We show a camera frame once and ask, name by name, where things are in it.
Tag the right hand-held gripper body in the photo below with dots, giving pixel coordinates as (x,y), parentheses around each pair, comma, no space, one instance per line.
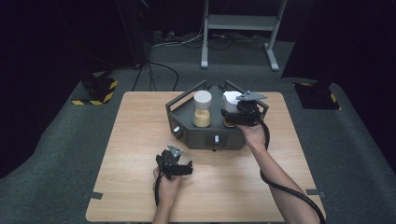
(248,110)

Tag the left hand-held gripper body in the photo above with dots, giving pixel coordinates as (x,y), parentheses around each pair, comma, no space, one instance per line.
(168,161)

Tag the white-lidded jar brown spice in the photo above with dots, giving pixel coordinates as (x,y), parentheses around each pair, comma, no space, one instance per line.
(232,99)

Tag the dark grey spice rack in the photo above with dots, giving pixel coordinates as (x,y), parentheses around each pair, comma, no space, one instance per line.
(199,140)

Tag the person's left hand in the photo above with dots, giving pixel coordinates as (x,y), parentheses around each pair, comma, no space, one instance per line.
(168,189)

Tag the person's right hand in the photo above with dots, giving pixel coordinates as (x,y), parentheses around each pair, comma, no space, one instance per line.
(256,135)

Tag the white-lidded jar yellow spice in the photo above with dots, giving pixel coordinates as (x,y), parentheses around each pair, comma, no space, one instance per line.
(202,117)

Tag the yellow-black striped stand base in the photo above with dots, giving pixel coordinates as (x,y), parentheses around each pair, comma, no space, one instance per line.
(317,96)
(96,90)

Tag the grey tape piece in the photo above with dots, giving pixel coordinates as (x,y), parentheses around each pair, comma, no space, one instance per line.
(93,195)
(316,193)

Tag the grey metal stand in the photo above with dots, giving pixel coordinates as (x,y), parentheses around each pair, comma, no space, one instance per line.
(239,22)

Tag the dark curtain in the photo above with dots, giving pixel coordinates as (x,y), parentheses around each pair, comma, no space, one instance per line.
(46,62)
(351,40)

